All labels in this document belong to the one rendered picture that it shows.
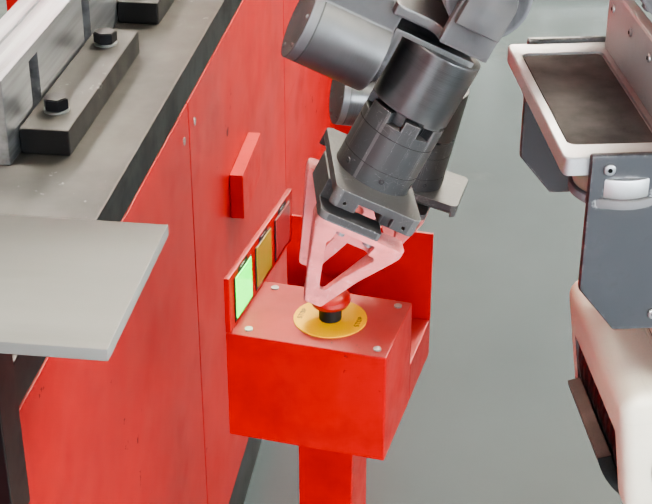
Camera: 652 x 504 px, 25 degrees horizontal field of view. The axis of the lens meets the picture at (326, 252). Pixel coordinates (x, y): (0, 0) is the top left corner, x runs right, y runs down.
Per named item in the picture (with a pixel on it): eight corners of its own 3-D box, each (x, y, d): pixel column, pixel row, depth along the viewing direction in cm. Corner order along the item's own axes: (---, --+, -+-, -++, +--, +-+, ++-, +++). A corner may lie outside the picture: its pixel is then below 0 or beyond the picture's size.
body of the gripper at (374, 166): (324, 209, 98) (376, 118, 95) (315, 146, 107) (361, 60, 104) (409, 245, 100) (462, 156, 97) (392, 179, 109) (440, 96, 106)
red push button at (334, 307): (344, 337, 140) (344, 305, 139) (304, 331, 141) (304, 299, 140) (355, 316, 144) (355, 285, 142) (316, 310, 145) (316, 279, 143)
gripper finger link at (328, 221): (270, 302, 101) (331, 192, 98) (266, 252, 108) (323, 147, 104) (356, 336, 103) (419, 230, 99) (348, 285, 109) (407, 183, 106)
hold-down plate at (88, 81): (70, 156, 152) (68, 130, 151) (20, 154, 153) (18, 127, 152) (140, 53, 178) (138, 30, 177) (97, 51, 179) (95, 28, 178)
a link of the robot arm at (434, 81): (495, 66, 96) (480, 36, 101) (403, 24, 94) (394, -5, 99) (444, 152, 99) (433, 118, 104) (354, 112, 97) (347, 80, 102)
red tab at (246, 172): (244, 219, 210) (242, 175, 207) (230, 218, 210) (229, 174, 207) (261, 174, 223) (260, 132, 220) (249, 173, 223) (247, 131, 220)
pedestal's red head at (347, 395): (384, 461, 142) (387, 303, 133) (229, 434, 146) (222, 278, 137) (429, 354, 159) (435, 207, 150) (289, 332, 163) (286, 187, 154)
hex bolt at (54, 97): (65, 116, 154) (64, 102, 153) (40, 114, 155) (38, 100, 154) (72, 105, 157) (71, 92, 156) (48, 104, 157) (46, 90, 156)
